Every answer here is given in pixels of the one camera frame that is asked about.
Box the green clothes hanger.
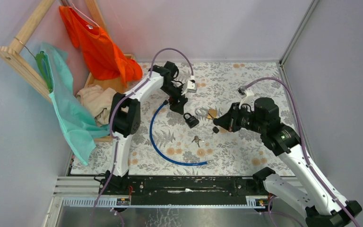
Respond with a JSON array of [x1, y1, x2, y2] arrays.
[[35, 51, 53, 94]]

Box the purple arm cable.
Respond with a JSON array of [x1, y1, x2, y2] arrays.
[[89, 48, 195, 227], [238, 77, 361, 227]]

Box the teal cloth garment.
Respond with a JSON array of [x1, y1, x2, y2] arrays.
[[40, 42, 109, 166]]

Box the black padlock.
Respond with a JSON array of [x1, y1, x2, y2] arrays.
[[183, 113, 199, 129]]

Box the blue cable lock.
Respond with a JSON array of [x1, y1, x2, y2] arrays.
[[149, 100, 215, 166]]

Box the black headed key pair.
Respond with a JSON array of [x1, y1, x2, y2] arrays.
[[212, 126, 220, 134]]

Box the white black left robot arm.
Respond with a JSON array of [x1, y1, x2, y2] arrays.
[[109, 61, 188, 194]]

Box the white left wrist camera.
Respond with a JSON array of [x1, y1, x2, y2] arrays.
[[181, 75, 198, 95]]

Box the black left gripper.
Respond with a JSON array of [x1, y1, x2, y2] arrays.
[[158, 81, 186, 114]]

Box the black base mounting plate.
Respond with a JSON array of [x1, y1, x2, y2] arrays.
[[99, 174, 271, 209]]

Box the pink clothes hanger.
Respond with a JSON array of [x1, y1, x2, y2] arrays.
[[69, 0, 100, 27]]

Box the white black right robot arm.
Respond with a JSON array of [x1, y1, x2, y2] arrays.
[[214, 97, 363, 227]]

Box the grey aluminium frame rail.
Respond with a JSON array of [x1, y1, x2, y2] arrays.
[[278, 0, 345, 227]]

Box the beige crumpled cloth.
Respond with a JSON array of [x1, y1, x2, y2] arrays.
[[76, 85, 117, 126]]

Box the orange t-shirt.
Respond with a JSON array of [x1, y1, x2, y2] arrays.
[[59, 6, 143, 87]]

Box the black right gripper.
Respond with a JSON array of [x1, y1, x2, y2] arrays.
[[214, 102, 266, 134]]

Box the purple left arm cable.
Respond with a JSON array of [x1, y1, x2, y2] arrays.
[[89, 48, 195, 227]]

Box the wooden clothes rack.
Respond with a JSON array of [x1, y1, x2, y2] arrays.
[[0, 0, 137, 143]]

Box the silver key bunch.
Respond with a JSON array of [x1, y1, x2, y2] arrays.
[[192, 135, 204, 148]]

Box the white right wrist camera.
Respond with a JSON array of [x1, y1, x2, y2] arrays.
[[237, 87, 254, 108]]

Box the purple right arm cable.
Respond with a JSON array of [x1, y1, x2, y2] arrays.
[[238, 77, 361, 227]]

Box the brass padlock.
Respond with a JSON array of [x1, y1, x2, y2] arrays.
[[195, 108, 218, 120]]

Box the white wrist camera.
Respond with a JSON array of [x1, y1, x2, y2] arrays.
[[237, 87, 254, 108], [181, 75, 198, 95]]

